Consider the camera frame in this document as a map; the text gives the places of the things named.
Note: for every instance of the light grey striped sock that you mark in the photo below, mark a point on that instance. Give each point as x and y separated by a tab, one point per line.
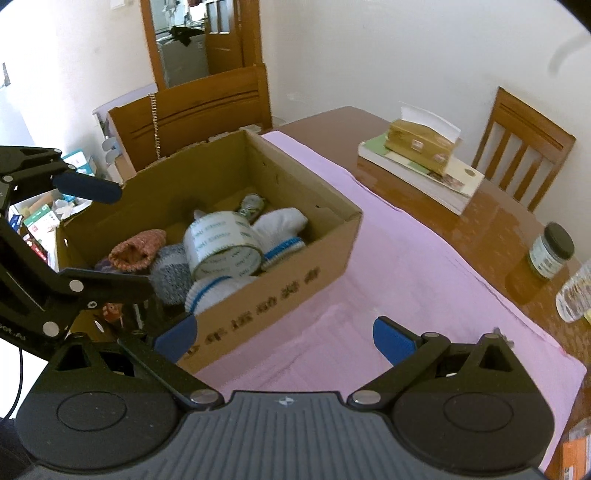
207	290

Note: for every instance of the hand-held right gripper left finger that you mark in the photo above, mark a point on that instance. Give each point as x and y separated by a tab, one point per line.
178	334

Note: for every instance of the green white carton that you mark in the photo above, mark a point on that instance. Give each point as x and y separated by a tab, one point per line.
41	224

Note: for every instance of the white appliance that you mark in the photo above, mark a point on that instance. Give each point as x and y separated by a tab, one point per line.
184	64

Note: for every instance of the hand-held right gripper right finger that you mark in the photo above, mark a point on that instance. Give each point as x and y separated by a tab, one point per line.
392	339

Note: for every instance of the clear jar with dark contents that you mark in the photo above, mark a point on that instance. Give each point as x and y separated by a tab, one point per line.
251	205

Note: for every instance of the gold tissue box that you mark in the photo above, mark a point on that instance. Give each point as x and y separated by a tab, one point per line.
415	143

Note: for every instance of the red cartoon figure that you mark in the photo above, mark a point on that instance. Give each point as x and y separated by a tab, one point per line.
112	314

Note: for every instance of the grey knitted sock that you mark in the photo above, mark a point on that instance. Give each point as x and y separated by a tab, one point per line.
168	277

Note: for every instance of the white teal carton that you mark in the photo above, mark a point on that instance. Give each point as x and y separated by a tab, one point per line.
81	161

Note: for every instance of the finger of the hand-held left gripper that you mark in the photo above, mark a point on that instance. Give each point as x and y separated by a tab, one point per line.
87	189
106	286

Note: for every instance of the dark garment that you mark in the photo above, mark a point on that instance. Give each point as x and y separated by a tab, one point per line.
187	34

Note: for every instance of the clear water bottle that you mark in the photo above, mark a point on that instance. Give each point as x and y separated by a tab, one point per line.
577	295

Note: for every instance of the pink knitted hat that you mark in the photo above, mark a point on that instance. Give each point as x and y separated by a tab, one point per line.
134	251

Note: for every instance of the wooden desktop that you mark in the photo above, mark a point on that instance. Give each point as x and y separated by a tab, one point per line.
461	240

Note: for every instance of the brown cardboard box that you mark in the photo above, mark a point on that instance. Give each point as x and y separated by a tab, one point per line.
295	277

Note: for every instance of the wooden door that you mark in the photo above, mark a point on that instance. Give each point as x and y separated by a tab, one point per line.
226	50

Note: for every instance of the pink cloth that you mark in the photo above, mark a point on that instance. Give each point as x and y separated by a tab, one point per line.
369	286

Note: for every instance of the white sock with blue cuff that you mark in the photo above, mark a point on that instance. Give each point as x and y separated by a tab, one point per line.
281	226

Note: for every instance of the clear packing tape roll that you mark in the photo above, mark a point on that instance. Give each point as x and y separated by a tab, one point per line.
217	240

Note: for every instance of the black lidded glass jar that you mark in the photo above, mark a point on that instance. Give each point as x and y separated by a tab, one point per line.
547	258

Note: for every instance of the thin green book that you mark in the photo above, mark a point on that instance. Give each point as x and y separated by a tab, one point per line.
376	147

